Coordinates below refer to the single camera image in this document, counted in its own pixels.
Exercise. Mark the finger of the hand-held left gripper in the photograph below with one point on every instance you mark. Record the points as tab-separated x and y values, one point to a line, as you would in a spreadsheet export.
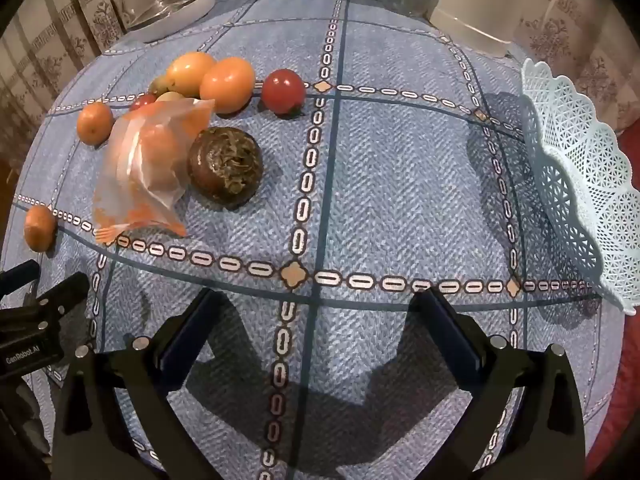
62	295
17	277

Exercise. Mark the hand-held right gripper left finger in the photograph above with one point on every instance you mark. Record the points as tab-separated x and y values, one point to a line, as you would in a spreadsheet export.
192	327

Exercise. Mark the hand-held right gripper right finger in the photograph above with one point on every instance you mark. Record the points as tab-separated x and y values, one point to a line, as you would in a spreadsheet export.
450	332

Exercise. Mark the small mandarin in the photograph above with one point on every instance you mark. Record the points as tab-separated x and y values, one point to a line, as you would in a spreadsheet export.
95	123
40	228

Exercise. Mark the plastic bag of oranges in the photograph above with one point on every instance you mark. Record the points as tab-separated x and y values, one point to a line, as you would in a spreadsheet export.
145	170

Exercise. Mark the dark brown round fruit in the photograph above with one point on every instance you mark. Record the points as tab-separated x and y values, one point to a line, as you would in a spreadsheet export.
225	165

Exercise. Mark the light blue lattice basket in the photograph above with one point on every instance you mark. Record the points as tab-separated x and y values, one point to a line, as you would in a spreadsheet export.
580	180

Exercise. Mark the small red tomato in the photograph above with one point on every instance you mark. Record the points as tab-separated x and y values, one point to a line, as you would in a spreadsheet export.
142	101

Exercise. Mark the large orange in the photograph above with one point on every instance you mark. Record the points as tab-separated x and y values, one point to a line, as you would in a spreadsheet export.
227	85

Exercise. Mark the large red tomato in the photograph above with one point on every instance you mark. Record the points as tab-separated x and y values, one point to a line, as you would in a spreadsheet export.
283	91

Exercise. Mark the yellowish orange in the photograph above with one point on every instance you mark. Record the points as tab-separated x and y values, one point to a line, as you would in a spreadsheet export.
190	72

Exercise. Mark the blue checked tablecloth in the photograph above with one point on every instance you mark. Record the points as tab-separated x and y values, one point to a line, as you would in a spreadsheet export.
375	185

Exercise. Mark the glass kettle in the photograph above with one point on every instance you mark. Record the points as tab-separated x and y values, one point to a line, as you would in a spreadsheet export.
160	0

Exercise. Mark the white thermos jug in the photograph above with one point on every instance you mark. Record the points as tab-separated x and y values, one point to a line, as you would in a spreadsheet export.
480	5

